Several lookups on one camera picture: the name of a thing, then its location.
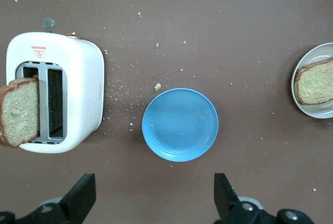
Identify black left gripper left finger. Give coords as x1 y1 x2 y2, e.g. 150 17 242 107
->
0 173 96 224

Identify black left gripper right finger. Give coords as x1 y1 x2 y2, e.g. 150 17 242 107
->
213 173 315 224

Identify brown bread slice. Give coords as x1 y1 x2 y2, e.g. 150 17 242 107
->
0 75 41 149
293 58 333 106

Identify blue plate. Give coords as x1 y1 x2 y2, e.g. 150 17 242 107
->
142 87 220 163

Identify beige plate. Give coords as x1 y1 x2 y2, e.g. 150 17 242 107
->
290 42 333 120

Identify white toaster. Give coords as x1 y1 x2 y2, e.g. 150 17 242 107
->
5 17 105 154

